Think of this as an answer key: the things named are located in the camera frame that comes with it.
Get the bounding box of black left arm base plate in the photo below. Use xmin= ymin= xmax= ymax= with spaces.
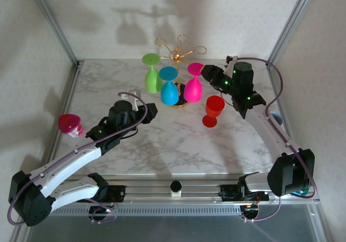
xmin=75 ymin=185 xmax=127 ymax=203

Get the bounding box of green wine glass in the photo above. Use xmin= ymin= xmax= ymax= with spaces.
xmin=142 ymin=53 xmax=164 ymax=94

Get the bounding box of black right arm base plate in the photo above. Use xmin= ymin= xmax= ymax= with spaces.
xmin=219 ymin=184 xmax=270 ymax=201

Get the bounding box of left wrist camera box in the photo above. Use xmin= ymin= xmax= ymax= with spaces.
xmin=118 ymin=89 xmax=143 ymax=110

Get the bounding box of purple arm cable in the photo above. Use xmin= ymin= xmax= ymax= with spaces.
xmin=6 ymin=91 xmax=149 ymax=226
xmin=235 ymin=56 xmax=318 ymax=224

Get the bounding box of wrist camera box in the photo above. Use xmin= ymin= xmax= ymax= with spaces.
xmin=225 ymin=55 xmax=240 ymax=70
xmin=118 ymin=89 xmax=143 ymax=110

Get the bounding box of grey slotted cable duct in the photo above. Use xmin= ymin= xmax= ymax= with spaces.
xmin=35 ymin=206 xmax=311 ymax=217

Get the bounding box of grey-blue mug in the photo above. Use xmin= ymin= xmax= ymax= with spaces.
xmin=270 ymin=110 xmax=283 ymax=126

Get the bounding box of cup with magenta dome lid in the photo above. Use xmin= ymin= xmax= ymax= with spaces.
xmin=58 ymin=113 xmax=84 ymax=138

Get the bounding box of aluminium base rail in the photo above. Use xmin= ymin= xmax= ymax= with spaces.
xmin=24 ymin=174 xmax=321 ymax=206

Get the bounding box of aluminium side rail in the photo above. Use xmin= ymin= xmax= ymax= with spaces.
xmin=266 ymin=60 xmax=317 ymax=185
xmin=47 ymin=60 xmax=83 ymax=178

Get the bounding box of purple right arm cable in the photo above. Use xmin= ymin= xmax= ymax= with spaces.
xmin=235 ymin=56 xmax=318 ymax=224

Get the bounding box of aluminium frame post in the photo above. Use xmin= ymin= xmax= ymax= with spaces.
xmin=266 ymin=0 xmax=320 ymax=67
xmin=25 ymin=0 xmax=82 ymax=67

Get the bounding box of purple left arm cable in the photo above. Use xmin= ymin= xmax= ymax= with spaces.
xmin=6 ymin=91 xmax=149 ymax=226

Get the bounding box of gold wine glass rack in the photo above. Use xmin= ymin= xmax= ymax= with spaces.
xmin=155 ymin=35 xmax=208 ymax=109

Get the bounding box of small black and white knob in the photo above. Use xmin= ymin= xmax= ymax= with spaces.
xmin=170 ymin=180 xmax=182 ymax=198

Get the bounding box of blue wine glass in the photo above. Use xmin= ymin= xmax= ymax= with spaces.
xmin=158 ymin=66 xmax=180 ymax=106

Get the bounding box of red wine glass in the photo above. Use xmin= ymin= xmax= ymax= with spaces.
xmin=202 ymin=95 xmax=225 ymax=129

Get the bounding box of pink wine glass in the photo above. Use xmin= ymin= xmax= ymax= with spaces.
xmin=183 ymin=63 xmax=205 ymax=103

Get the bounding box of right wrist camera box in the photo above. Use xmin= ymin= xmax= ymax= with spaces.
xmin=225 ymin=55 xmax=240 ymax=70

